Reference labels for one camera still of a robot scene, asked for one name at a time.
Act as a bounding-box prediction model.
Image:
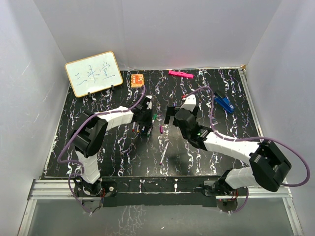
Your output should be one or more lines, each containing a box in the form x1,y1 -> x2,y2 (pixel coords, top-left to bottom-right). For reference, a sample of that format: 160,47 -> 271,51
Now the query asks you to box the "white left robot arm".
72,96 -> 153,196

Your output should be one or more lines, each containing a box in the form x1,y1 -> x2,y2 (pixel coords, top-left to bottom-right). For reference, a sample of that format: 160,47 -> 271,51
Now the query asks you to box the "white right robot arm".
164,107 -> 291,195

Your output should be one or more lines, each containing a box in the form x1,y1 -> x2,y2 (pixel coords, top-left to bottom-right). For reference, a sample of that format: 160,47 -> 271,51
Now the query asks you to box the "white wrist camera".
140,95 -> 153,110
180,94 -> 198,113

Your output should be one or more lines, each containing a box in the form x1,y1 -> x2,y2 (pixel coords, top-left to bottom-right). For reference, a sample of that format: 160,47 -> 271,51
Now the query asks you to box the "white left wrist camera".
140,95 -> 153,110

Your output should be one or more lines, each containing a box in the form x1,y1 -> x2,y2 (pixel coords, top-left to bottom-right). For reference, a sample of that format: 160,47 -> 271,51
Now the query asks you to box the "white green marker pen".
147,118 -> 156,137

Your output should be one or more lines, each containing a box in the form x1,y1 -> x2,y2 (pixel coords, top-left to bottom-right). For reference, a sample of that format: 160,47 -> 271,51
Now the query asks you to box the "blue stapler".
214,91 -> 234,114

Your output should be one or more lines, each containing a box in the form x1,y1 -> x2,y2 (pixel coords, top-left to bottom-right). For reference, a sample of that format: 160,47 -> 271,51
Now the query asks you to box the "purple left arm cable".
57,85 -> 146,214

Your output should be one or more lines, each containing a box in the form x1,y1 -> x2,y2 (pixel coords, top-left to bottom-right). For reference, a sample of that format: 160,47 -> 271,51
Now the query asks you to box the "yellow framed whiteboard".
64,51 -> 123,98

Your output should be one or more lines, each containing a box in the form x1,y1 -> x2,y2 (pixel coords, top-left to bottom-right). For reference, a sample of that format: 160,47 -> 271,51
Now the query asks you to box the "white magenta marker pen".
159,142 -> 169,166

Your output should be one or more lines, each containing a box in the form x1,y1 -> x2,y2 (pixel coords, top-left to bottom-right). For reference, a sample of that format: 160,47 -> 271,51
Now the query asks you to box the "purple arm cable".
57,85 -> 146,214
182,86 -> 311,213

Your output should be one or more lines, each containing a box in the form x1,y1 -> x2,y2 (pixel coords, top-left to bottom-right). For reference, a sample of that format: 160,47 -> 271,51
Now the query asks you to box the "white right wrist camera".
180,94 -> 198,113

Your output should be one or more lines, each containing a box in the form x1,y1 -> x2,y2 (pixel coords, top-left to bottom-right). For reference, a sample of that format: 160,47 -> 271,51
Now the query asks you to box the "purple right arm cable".
182,86 -> 311,213

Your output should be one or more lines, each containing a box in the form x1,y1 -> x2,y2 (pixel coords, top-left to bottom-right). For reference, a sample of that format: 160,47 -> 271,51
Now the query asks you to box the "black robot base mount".
73,176 -> 247,207

